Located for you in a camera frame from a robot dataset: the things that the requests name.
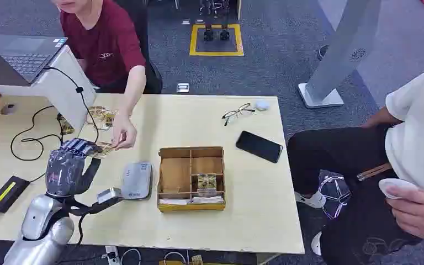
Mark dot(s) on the white oval object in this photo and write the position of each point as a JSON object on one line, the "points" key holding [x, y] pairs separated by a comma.
{"points": [[395, 184]]}

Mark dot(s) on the white laptop stand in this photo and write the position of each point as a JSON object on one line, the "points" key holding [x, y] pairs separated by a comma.
{"points": [[64, 87]]}

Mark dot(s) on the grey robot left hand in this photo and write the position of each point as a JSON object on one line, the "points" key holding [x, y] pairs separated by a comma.
{"points": [[64, 172]]}

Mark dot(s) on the wooden card box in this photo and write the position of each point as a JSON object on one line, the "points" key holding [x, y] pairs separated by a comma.
{"points": [[177, 177]]}

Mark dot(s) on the silver floor socket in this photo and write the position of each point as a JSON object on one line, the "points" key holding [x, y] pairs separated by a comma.
{"points": [[182, 87]]}

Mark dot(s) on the person in white shirt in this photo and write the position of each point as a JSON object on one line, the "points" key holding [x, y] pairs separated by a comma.
{"points": [[409, 146]]}

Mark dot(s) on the gold card by stand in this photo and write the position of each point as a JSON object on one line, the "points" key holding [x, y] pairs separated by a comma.
{"points": [[66, 126]]}

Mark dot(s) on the white shoe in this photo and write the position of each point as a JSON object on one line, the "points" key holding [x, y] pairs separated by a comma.
{"points": [[311, 200]]}

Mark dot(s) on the grey laptop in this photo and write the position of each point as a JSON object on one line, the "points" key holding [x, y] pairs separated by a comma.
{"points": [[21, 55]]}

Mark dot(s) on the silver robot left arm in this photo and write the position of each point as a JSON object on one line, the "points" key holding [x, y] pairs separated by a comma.
{"points": [[42, 226]]}

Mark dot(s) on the person's hand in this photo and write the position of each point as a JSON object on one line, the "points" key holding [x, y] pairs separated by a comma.
{"points": [[418, 212], [124, 133]]}

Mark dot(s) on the black robot feet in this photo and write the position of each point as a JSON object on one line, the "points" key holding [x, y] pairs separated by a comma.
{"points": [[215, 33]]}

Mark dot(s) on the wooden armrest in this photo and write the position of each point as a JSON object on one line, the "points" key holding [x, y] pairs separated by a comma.
{"points": [[374, 172]]}

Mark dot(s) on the grey flat device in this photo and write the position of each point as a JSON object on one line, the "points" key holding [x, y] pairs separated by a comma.
{"points": [[136, 181]]}

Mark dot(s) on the black office chair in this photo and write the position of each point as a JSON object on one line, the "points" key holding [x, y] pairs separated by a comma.
{"points": [[150, 73]]}

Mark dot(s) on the person in red shirt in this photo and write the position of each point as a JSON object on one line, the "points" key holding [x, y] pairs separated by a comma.
{"points": [[104, 44]]}

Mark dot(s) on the white cards in box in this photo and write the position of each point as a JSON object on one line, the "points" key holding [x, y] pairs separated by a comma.
{"points": [[193, 200]]}

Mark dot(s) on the gold printed card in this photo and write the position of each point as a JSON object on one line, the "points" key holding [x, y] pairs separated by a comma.
{"points": [[106, 149]]}

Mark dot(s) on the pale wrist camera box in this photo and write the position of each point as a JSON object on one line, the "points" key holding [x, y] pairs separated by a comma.
{"points": [[109, 194]]}

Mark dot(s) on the white power strip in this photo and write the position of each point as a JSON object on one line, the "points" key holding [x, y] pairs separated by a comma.
{"points": [[112, 255]]}

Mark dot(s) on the white earbud case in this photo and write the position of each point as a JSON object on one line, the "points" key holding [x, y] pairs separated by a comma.
{"points": [[262, 105]]}

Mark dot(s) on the black power adapter yellow label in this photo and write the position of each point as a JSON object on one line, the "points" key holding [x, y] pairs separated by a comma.
{"points": [[7, 194]]}

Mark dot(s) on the black smartphone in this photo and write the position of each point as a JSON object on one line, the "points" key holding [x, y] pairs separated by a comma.
{"points": [[259, 146]]}

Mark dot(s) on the yellow tape square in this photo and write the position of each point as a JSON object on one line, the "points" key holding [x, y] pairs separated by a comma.
{"points": [[193, 40]]}

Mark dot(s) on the pile of gold cards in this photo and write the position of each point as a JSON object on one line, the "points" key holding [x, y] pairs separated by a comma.
{"points": [[102, 117]]}

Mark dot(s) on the white floor stand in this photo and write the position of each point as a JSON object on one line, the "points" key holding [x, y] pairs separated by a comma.
{"points": [[340, 47]]}

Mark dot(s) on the black-rimmed glasses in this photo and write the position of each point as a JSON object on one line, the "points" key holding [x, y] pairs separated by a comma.
{"points": [[235, 112]]}

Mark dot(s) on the grey computer mouse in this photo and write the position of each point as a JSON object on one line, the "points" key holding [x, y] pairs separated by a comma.
{"points": [[8, 109]]}

